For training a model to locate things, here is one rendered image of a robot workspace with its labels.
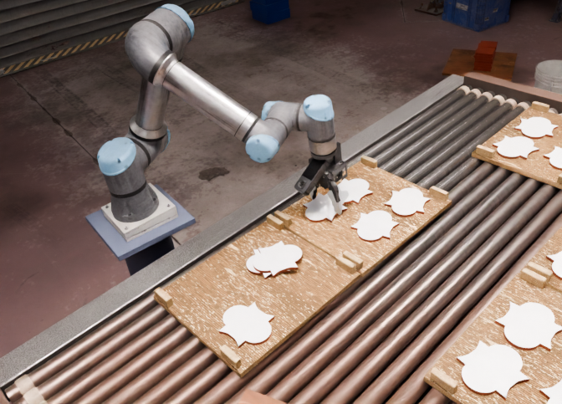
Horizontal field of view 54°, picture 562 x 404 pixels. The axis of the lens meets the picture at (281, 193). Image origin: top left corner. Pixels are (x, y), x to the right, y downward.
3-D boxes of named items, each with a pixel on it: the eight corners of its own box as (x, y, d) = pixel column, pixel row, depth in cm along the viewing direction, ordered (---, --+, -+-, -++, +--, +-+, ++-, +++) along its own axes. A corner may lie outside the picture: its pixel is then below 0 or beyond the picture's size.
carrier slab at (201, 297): (154, 299, 142) (152, 295, 141) (268, 222, 164) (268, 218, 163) (241, 378, 120) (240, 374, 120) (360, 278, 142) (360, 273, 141)
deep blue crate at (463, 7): (439, 20, 546) (443, -18, 524) (469, 10, 562) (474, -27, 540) (478, 32, 511) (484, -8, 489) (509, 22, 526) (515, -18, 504)
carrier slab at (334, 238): (272, 222, 164) (271, 217, 163) (360, 163, 185) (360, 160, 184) (362, 278, 142) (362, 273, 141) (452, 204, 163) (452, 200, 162)
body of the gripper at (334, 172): (349, 178, 159) (345, 144, 151) (328, 193, 155) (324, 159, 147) (329, 169, 164) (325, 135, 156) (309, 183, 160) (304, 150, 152)
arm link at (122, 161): (99, 191, 169) (84, 155, 161) (125, 167, 179) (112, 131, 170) (131, 197, 165) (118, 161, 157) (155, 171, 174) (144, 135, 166)
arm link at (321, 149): (322, 146, 145) (300, 136, 150) (324, 161, 147) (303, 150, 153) (341, 133, 148) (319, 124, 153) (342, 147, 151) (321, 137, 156)
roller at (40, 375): (8, 397, 127) (0, 385, 124) (462, 93, 230) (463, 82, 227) (17, 411, 124) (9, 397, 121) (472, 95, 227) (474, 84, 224)
